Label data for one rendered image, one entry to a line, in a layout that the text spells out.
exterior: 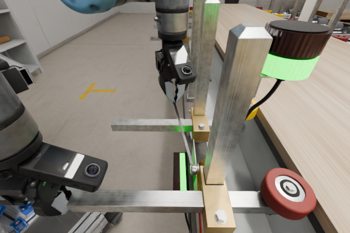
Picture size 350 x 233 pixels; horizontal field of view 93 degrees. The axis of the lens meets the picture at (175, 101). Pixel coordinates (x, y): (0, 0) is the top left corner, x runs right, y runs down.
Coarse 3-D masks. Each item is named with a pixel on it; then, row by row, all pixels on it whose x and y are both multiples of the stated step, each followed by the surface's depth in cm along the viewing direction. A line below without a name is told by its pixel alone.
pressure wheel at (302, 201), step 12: (276, 168) 33; (264, 180) 31; (276, 180) 31; (288, 180) 31; (300, 180) 31; (264, 192) 31; (276, 192) 29; (288, 192) 29; (300, 192) 29; (312, 192) 29; (276, 204) 28; (288, 204) 27; (300, 204) 27; (312, 204) 27; (288, 216) 28; (300, 216) 27
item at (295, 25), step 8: (272, 24) 17; (280, 24) 17; (288, 24) 17; (296, 24) 17; (304, 24) 17; (312, 24) 17; (320, 24) 17; (296, 32) 16; (304, 32) 15; (312, 32) 15; (320, 32) 15; (280, 56) 17; (280, 80) 21; (256, 88) 20; (272, 88) 22; (256, 104) 24; (248, 112) 24
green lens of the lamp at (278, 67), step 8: (272, 56) 17; (264, 64) 19; (272, 64) 18; (280, 64) 17; (288, 64) 17; (296, 64) 17; (304, 64) 17; (312, 64) 17; (264, 72) 19; (272, 72) 18; (280, 72) 18; (288, 72) 17; (296, 72) 17; (304, 72) 17; (296, 80) 18
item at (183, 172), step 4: (180, 156) 58; (184, 156) 58; (180, 160) 57; (184, 160) 57; (180, 164) 56; (184, 164) 56; (180, 168) 55; (184, 168) 55; (180, 172) 54; (184, 172) 54; (180, 176) 53; (184, 176) 53; (180, 180) 51; (184, 180) 51; (180, 184) 51; (184, 184) 51; (184, 188) 50
